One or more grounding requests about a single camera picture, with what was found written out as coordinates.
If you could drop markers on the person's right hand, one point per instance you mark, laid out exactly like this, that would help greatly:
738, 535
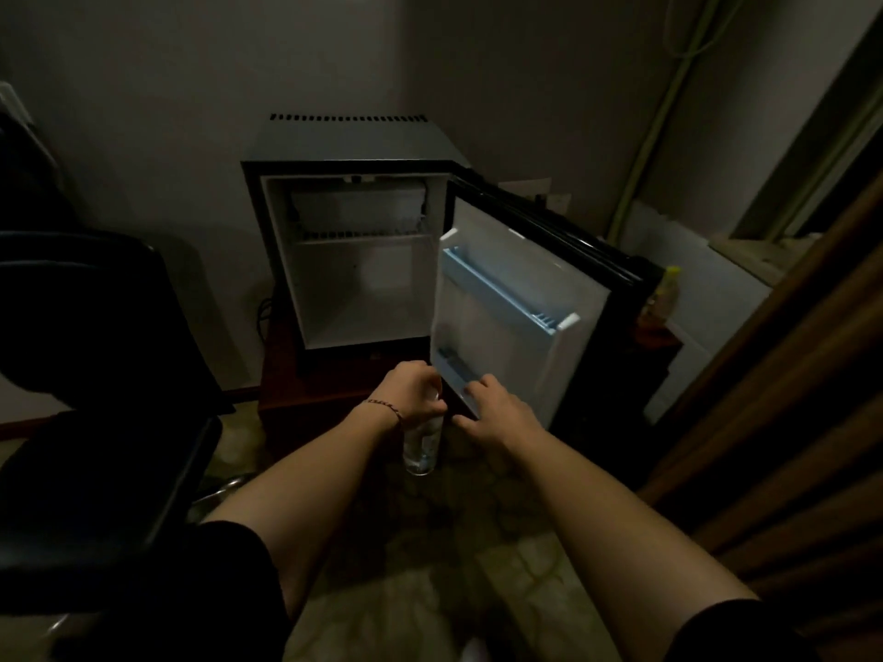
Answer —
503, 417

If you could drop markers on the person's left hand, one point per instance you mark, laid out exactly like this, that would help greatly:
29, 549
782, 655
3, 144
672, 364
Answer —
407, 394

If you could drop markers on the clear plastic water bottle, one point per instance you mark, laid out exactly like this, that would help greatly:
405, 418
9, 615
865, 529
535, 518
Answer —
422, 451

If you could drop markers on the black mini fridge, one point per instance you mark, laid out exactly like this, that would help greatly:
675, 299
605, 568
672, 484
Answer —
345, 141

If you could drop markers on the person's left forearm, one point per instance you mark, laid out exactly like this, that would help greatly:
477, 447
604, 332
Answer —
310, 496

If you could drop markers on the person's right forearm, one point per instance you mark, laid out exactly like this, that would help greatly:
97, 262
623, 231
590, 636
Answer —
621, 544

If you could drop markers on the yellow capped liquid bottle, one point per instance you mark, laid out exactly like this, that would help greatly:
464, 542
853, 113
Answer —
663, 296

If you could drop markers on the person's black left sleeve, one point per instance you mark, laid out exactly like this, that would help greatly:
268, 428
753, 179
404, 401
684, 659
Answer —
207, 599

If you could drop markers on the person's black sleeve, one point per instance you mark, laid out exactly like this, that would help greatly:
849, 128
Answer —
207, 599
745, 634

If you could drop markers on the person's black right sleeve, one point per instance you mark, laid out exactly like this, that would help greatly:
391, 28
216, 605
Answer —
745, 634

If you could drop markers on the dark wooden drawer table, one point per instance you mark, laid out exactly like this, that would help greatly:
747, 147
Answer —
310, 386

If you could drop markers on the light blue door rack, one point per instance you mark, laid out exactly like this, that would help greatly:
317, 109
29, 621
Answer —
497, 289

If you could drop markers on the red wooden side cabinet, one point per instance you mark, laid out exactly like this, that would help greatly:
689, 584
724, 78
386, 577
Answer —
659, 336

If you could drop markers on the brown curtain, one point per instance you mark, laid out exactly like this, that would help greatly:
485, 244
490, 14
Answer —
793, 441

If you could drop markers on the wooden window sill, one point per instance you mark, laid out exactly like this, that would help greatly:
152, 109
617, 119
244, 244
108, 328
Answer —
759, 258

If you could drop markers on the black office chair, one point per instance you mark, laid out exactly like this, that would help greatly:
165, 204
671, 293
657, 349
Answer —
90, 324

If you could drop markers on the black television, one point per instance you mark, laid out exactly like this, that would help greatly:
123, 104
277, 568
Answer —
27, 192

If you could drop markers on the white double wall socket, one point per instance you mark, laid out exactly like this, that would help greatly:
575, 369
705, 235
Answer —
560, 203

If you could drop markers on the white wall panel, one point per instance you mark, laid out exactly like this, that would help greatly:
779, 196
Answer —
717, 296

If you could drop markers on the green wall pipe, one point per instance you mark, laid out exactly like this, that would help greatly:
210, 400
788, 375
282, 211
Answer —
655, 130

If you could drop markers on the green window frame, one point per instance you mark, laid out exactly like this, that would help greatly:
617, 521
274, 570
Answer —
807, 151

